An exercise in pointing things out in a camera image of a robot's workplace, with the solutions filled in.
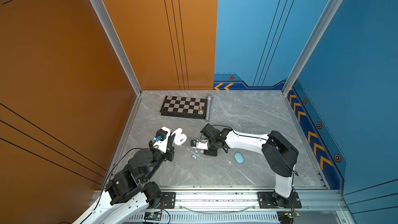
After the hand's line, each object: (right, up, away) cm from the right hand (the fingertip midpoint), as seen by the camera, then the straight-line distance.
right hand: (204, 148), depth 89 cm
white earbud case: (-10, +11, -24) cm, 28 cm away
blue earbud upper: (-4, -2, -1) cm, 5 cm away
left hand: (-13, +13, -24) cm, 30 cm away
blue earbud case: (+19, -4, -4) cm, 20 cm away
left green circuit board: (-25, -27, -17) cm, 41 cm away
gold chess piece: (-2, +22, +13) cm, 26 cm away
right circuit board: (+38, -27, -18) cm, 50 cm away
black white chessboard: (-14, +24, +17) cm, 32 cm away
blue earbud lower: (-6, -4, -2) cm, 7 cm away
